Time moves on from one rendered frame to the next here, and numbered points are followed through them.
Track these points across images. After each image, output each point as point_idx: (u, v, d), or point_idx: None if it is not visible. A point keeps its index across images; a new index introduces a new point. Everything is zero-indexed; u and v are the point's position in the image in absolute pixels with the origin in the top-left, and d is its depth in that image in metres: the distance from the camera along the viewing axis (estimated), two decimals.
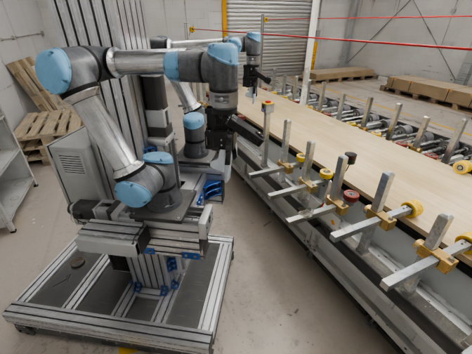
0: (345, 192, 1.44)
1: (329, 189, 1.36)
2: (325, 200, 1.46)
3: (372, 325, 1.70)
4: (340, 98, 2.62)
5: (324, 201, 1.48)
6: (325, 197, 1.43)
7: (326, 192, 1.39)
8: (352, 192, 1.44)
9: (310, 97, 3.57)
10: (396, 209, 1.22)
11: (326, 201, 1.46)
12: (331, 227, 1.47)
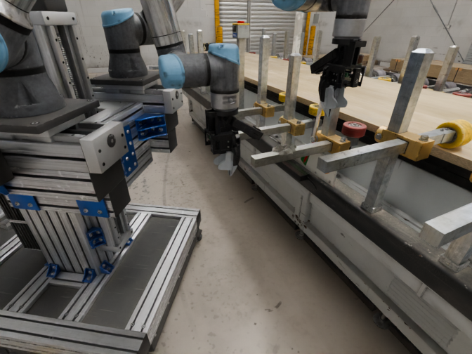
0: (345, 123, 0.95)
1: (319, 115, 0.88)
2: (315, 138, 0.97)
3: (383, 324, 1.22)
4: None
5: (314, 141, 1.00)
6: (315, 130, 0.94)
7: (316, 121, 0.91)
8: (357, 123, 0.96)
9: (305, 61, 3.08)
10: (429, 131, 0.73)
11: (317, 139, 0.98)
12: (325, 179, 0.99)
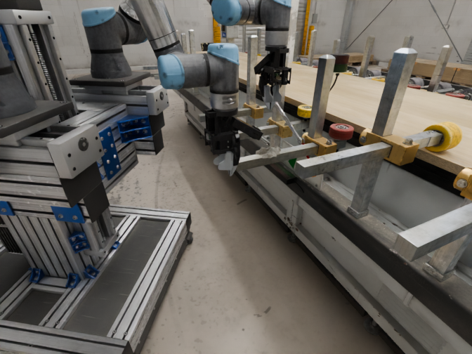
0: (331, 125, 0.93)
1: (282, 112, 0.97)
2: (300, 138, 0.96)
3: (374, 330, 1.19)
4: (333, 46, 2.11)
5: (303, 144, 0.96)
6: (292, 129, 0.96)
7: (286, 121, 0.97)
8: (344, 126, 0.93)
9: (300, 61, 3.06)
10: (415, 134, 0.71)
11: (303, 138, 0.96)
12: (312, 182, 0.97)
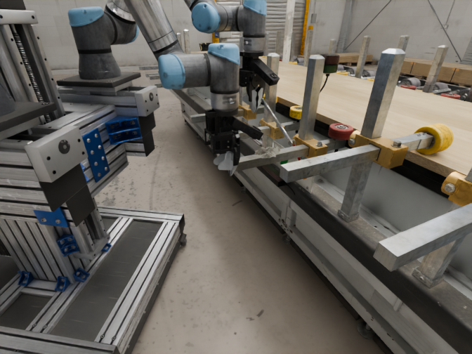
0: (331, 125, 0.93)
1: (272, 114, 0.96)
2: (291, 139, 0.94)
3: (367, 334, 1.17)
4: (329, 46, 2.10)
5: (293, 145, 0.94)
6: (283, 130, 0.95)
7: (276, 122, 0.96)
8: (343, 126, 0.93)
9: (298, 61, 3.04)
10: (405, 136, 0.69)
11: (293, 140, 0.94)
12: (303, 185, 0.95)
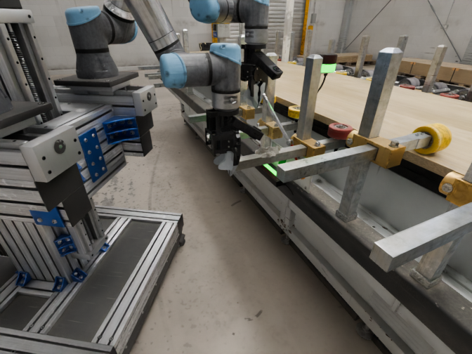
0: (331, 124, 0.92)
1: (273, 111, 0.93)
2: (289, 139, 0.94)
3: (366, 334, 1.17)
4: (328, 46, 2.09)
5: (291, 145, 0.94)
6: (282, 130, 0.94)
7: (276, 120, 0.94)
8: (343, 125, 0.93)
9: (297, 61, 3.04)
10: (403, 136, 0.69)
11: (292, 140, 0.94)
12: (301, 185, 0.95)
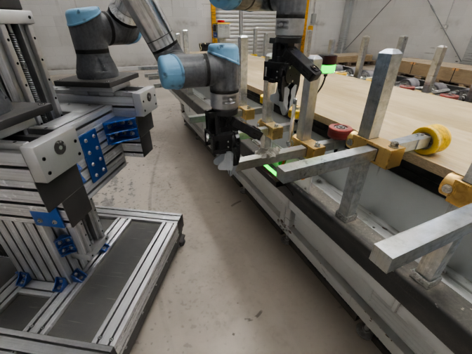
0: (331, 125, 0.93)
1: (293, 118, 0.84)
2: (291, 142, 0.93)
3: (366, 335, 1.17)
4: (328, 46, 2.09)
5: (289, 145, 0.95)
6: (290, 134, 0.90)
7: (291, 124, 0.87)
8: (343, 126, 0.93)
9: None
10: (403, 137, 0.69)
11: (293, 143, 0.94)
12: (301, 185, 0.95)
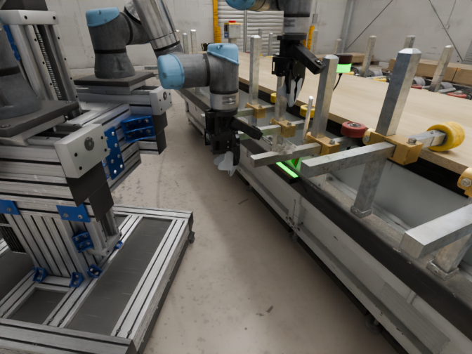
0: (344, 123, 0.95)
1: (309, 116, 0.86)
2: (305, 140, 0.95)
3: (376, 329, 1.19)
4: (334, 46, 2.12)
5: (303, 143, 0.98)
6: (305, 132, 0.92)
7: (305, 122, 0.89)
8: (355, 123, 0.95)
9: None
10: (418, 134, 0.71)
11: (307, 141, 0.96)
12: (315, 182, 0.97)
